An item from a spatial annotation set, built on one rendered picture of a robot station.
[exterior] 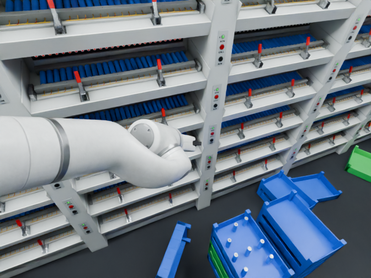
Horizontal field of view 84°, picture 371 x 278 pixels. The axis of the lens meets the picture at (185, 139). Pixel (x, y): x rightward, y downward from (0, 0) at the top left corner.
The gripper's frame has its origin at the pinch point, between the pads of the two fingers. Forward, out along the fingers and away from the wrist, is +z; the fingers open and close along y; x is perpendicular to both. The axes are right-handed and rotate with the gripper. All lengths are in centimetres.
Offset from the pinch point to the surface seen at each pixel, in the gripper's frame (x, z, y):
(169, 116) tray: 12.7, 14.6, -13.7
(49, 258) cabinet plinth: -67, 20, -87
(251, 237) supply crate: -43, 35, 22
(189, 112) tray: 15.0, 19.6, -6.0
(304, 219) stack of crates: -35, 50, 47
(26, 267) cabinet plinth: -70, 14, -95
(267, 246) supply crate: -45, 33, 29
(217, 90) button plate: 22.7, 13.2, 8.0
